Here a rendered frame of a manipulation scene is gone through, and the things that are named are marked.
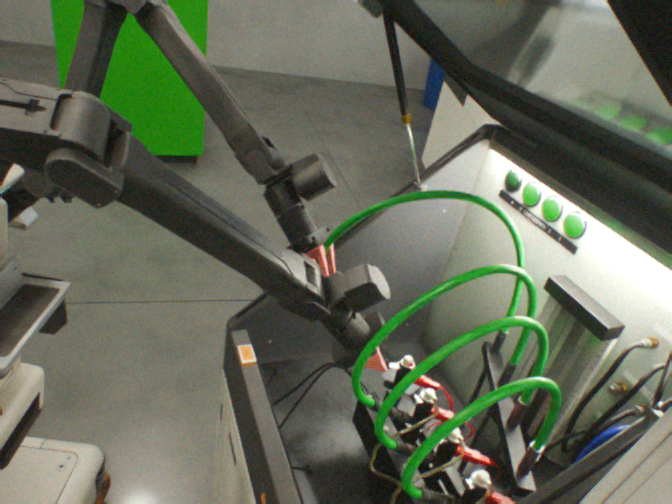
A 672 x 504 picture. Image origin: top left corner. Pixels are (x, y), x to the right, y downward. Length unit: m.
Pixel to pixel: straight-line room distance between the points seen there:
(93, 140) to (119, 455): 1.72
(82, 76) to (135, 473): 1.44
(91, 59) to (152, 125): 3.00
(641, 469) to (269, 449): 0.59
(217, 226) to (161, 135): 3.52
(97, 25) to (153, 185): 0.58
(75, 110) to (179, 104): 3.50
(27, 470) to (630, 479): 1.58
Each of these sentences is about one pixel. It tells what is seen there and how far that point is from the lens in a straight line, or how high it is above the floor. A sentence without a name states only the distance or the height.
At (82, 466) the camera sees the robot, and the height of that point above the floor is 0.28.
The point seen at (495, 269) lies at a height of 1.38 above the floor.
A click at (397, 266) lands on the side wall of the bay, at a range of 1.25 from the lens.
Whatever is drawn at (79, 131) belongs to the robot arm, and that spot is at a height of 1.55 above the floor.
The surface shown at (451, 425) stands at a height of 1.26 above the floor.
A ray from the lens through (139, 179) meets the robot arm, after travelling 0.58.
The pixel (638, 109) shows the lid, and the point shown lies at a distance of 0.60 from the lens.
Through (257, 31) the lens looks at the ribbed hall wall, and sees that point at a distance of 7.24.
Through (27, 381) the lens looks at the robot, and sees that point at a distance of 1.35.
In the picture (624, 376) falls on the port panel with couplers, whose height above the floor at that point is 1.22.
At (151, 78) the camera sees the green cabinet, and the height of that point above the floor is 0.66.
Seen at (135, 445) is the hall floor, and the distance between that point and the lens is 2.20.
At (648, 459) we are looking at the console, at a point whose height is 1.32.
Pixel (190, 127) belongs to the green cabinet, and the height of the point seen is 0.31.
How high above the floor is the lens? 1.75
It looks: 32 degrees down
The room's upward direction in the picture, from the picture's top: 12 degrees clockwise
